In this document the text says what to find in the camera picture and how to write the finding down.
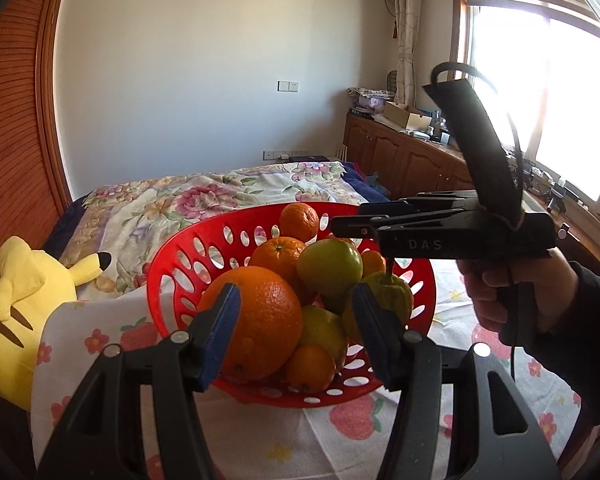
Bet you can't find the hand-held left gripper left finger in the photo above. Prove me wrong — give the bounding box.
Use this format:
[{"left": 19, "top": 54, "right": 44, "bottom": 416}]
[{"left": 37, "top": 282, "right": 243, "bottom": 480}]

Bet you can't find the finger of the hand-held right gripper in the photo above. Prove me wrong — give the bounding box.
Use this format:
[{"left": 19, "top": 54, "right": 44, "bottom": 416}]
[
  {"left": 357, "top": 191, "right": 482, "bottom": 217},
  {"left": 329, "top": 213, "right": 397, "bottom": 238}
]

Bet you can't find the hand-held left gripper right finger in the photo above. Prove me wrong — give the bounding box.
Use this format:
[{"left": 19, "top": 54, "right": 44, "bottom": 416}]
[{"left": 351, "top": 282, "right": 561, "bottom": 480}]

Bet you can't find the small orange mandarin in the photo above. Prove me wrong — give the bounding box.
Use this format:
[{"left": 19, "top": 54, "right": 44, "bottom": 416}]
[
  {"left": 360, "top": 249, "right": 387, "bottom": 278},
  {"left": 279, "top": 201, "right": 321, "bottom": 243},
  {"left": 285, "top": 343, "right": 337, "bottom": 394}
]

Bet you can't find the large orange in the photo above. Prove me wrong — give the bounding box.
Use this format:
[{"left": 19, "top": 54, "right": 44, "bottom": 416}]
[{"left": 198, "top": 266, "right": 304, "bottom": 381}]

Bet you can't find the green apple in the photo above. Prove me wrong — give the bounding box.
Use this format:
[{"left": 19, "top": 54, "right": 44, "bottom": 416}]
[{"left": 296, "top": 239, "right": 364, "bottom": 297}]

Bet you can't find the red perforated plastic basket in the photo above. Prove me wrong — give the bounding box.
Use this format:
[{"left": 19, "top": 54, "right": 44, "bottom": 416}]
[{"left": 146, "top": 201, "right": 437, "bottom": 409}]

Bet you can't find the person's right forearm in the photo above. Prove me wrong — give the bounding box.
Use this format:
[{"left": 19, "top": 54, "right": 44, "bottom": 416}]
[{"left": 500, "top": 262, "right": 600, "bottom": 436}]

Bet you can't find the person's right hand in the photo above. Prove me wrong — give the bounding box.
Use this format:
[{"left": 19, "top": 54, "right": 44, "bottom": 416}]
[{"left": 456, "top": 247, "right": 581, "bottom": 346}]

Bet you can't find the dark blue blanket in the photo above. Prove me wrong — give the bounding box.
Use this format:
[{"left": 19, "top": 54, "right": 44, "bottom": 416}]
[{"left": 340, "top": 160, "right": 393, "bottom": 201}]

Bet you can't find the yellow green pear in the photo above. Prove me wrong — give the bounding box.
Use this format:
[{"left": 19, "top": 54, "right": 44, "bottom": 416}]
[
  {"left": 342, "top": 271, "right": 415, "bottom": 346},
  {"left": 300, "top": 305, "right": 349, "bottom": 361}
]

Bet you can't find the wooden cabinet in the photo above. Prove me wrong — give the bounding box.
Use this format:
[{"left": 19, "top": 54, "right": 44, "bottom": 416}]
[{"left": 342, "top": 112, "right": 600, "bottom": 261}]

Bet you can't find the medium orange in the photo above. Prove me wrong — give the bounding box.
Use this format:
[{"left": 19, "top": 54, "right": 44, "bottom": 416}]
[{"left": 250, "top": 236, "right": 308, "bottom": 291}]

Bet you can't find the cardboard box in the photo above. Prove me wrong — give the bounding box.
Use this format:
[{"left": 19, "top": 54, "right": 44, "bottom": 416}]
[{"left": 384, "top": 101, "right": 431, "bottom": 130}]

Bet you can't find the patterned cloth pile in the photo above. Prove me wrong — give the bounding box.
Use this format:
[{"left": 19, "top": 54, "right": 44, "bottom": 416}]
[{"left": 347, "top": 87, "right": 396, "bottom": 102}]

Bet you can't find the floral bedsheet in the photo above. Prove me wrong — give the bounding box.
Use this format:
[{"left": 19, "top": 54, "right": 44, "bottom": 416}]
[{"left": 57, "top": 161, "right": 361, "bottom": 306}]

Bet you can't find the white strawberry print towel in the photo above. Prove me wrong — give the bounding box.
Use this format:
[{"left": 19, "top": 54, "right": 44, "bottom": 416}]
[{"left": 30, "top": 255, "right": 600, "bottom": 480}]

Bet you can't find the window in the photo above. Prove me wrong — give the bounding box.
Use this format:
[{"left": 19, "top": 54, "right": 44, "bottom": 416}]
[{"left": 452, "top": 0, "right": 600, "bottom": 226}]

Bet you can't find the beige curtain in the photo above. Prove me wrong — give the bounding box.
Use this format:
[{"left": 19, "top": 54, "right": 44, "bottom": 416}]
[{"left": 391, "top": 0, "right": 423, "bottom": 106}]

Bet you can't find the yellow plush toy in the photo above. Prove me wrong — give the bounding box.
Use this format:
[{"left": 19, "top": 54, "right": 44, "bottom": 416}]
[{"left": 0, "top": 236, "right": 112, "bottom": 411}]

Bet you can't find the wooden slatted headboard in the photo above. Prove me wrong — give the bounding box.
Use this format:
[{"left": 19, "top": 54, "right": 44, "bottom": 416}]
[{"left": 0, "top": 0, "right": 73, "bottom": 301}]

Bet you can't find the white wall socket strip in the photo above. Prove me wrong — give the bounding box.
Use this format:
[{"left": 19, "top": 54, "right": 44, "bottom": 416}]
[{"left": 262, "top": 148, "right": 308, "bottom": 161}]

